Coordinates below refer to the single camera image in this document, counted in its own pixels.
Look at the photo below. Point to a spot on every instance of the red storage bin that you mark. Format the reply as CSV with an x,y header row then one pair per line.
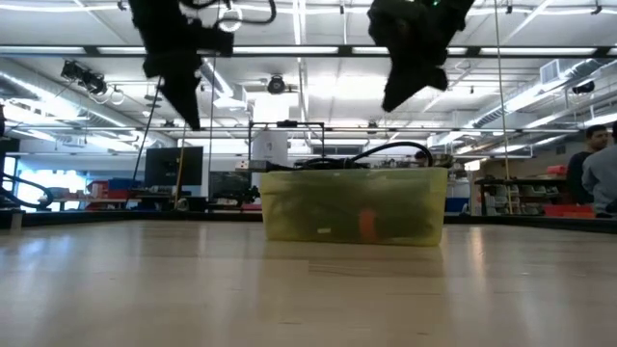
x,y
103,193

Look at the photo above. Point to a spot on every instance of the black ceiling dome camera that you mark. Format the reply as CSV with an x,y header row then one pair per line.
x,y
276,85

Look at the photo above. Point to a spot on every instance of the black monitor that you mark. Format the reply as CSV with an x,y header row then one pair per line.
x,y
173,166

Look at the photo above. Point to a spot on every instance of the blue storage bin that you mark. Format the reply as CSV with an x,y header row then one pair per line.
x,y
125,183

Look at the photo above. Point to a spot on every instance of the dark display screen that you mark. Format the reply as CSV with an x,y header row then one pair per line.
x,y
229,183

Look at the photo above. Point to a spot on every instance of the yellow translucent plastic bin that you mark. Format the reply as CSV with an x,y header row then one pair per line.
x,y
313,207

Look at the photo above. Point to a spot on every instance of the grey ceiling vent unit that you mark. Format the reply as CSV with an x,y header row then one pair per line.
x,y
549,72

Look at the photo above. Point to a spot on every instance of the red storage bins row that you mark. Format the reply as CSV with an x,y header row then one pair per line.
x,y
569,211

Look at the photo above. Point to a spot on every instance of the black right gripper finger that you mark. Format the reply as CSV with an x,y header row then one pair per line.
x,y
395,84
417,79

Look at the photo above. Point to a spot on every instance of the black storage shelf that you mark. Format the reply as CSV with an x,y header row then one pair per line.
x,y
506,182

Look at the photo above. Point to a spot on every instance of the white air duct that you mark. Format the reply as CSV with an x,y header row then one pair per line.
x,y
226,98

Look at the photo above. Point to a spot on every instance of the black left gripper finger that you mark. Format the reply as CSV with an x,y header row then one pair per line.
x,y
195,96
182,91

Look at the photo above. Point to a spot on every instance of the white pillar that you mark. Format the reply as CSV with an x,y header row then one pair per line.
x,y
270,154

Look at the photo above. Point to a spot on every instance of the black background robot arm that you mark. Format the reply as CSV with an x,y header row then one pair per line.
x,y
241,195

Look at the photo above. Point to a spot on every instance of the black ceiling speaker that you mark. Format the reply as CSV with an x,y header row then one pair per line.
x,y
584,88

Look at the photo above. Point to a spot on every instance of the black ceiling spotlight cluster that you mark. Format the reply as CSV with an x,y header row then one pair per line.
x,y
84,77

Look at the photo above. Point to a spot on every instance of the person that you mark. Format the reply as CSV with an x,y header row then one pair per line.
x,y
602,178
598,137

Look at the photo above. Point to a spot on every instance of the orange item on shelf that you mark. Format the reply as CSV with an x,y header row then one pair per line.
x,y
556,170

